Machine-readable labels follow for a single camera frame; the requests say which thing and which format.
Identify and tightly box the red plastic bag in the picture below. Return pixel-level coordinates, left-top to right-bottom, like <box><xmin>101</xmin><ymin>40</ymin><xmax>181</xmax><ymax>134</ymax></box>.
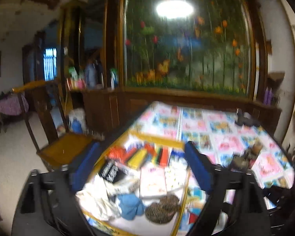
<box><xmin>106</xmin><ymin>146</ymin><xmax>126</xmax><ymax>163</ymax></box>

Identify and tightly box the black and clear plastic bag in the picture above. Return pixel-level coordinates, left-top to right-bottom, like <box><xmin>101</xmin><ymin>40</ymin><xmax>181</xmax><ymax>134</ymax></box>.
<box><xmin>98</xmin><ymin>159</ymin><xmax>140</xmax><ymax>195</ymax></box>

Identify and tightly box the wooden chair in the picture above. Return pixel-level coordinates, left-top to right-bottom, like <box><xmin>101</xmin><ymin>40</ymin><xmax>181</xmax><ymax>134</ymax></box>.
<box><xmin>13</xmin><ymin>81</ymin><xmax>94</xmax><ymax>171</ymax></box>

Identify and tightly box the yellow edged cardboard box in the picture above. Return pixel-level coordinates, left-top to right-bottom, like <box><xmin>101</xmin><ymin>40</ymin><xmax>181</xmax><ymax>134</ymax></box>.
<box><xmin>76</xmin><ymin>130</ymin><xmax>190</xmax><ymax>236</ymax></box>

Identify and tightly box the black plastic tool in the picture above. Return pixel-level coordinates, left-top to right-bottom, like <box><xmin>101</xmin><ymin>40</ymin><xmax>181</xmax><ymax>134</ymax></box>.
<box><xmin>234</xmin><ymin>109</ymin><xmax>261</xmax><ymax>127</ymax></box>

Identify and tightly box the dark wooden wall cabinet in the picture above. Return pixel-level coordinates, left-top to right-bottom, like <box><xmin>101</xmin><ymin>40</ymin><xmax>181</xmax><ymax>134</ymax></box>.
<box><xmin>22</xmin><ymin>0</ymin><xmax>284</xmax><ymax>141</ymax></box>

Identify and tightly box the yellow floral tissue packet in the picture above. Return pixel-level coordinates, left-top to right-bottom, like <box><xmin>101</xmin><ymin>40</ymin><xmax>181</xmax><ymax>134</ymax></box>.
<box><xmin>164</xmin><ymin>167</ymin><xmax>188</xmax><ymax>193</ymax></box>

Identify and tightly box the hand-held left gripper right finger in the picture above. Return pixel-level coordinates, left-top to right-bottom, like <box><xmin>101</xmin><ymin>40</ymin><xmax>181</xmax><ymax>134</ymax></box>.
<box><xmin>185</xmin><ymin>141</ymin><xmax>271</xmax><ymax>236</ymax></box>

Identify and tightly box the brown knitted hat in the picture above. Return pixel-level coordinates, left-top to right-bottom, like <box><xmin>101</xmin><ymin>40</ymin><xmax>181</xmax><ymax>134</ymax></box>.
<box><xmin>144</xmin><ymin>194</ymin><xmax>180</xmax><ymax>225</ymax></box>

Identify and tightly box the pink container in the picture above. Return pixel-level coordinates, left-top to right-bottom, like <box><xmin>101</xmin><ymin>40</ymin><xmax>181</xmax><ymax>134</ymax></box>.
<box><xmin>66</xmin><ymin>78</ymin><xmax>86</xmax><ymax>90</ymax></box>

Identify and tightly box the framed flower wall panel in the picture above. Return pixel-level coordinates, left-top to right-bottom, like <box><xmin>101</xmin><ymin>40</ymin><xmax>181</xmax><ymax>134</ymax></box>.
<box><xmin>122</xmin><ymin>0</ymin><xmax>257</xmax><ymax>97</ymax></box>

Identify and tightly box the blue knitted cloth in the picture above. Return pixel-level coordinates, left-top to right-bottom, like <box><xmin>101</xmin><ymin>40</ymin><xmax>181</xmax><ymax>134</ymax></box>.
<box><xmin>116</xmin><ymin>192</ymin><xmax>145</xmax><ymax>221</ymax></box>

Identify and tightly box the green white bottle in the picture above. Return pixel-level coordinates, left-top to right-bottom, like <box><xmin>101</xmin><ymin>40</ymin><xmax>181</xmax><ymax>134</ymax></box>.
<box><xmin>110</xmin><ymin>68</ymin><xmax>119</xmax><ymax>90</ymax></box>

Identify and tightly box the blue floral tissue packet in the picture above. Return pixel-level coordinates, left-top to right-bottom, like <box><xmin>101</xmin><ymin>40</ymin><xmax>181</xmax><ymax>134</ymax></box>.
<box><xmin>170</xmin><ymin>149</ymin><xmax>188</xmax><ymax>168</ymax></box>

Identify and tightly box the white towel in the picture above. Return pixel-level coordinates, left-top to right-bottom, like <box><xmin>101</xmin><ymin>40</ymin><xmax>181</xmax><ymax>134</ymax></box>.
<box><xmin>76</xmin><ymin>176</ymin><xmax>121</xmax><ymax>222</ymax></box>

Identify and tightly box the purple cloth covered table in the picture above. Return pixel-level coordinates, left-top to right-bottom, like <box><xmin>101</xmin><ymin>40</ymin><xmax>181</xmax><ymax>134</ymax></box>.
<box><xmin>0</xmin><ymin>95</ymin><xmax>29</xmax><ymax>116</ymax></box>

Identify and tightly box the pink tissue pack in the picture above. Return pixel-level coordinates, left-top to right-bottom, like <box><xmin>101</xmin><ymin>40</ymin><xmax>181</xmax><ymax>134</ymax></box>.
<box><xmin>139</xmin><ymin>165</ymin><xmax>167</xmax><ymax>197</ymax></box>

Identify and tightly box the barred window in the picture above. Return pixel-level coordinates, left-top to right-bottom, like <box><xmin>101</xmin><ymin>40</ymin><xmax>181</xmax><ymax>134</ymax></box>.
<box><xmin>42</xmin><ymin>47</ymin><xmax>59</xmax><ymax>82</ymax></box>

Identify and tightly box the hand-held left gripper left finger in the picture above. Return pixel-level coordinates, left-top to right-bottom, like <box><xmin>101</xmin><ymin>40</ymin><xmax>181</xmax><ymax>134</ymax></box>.
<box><xmin>12</xmin><ymin>142</ymin><xmax>100</xmax><ymax>236</ymax></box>

